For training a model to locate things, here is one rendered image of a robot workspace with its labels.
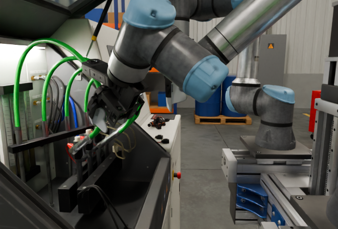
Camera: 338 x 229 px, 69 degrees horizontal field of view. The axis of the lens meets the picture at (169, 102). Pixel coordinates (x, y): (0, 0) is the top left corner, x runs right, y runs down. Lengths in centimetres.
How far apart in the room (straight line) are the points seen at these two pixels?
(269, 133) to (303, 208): 41
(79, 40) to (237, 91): 72
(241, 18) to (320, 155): 57
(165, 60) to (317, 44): 786
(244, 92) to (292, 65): 689
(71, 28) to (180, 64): 88
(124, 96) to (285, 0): 34
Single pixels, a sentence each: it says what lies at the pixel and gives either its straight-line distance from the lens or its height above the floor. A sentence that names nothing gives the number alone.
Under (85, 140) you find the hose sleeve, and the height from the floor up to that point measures 117.
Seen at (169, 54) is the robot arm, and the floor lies 138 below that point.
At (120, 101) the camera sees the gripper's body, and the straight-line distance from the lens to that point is 51.
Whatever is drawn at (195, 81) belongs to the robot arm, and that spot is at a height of 134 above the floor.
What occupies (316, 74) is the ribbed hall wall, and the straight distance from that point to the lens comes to 819.
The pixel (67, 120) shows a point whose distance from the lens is 102.
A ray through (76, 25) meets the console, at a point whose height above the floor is 152.
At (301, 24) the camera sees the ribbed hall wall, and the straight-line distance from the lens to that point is 801.
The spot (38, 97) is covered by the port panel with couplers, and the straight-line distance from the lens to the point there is 116.
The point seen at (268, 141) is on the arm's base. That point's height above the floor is 106.
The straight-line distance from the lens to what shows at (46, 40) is 76.
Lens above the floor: 137
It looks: 10 degrees down
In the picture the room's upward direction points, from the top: straight up
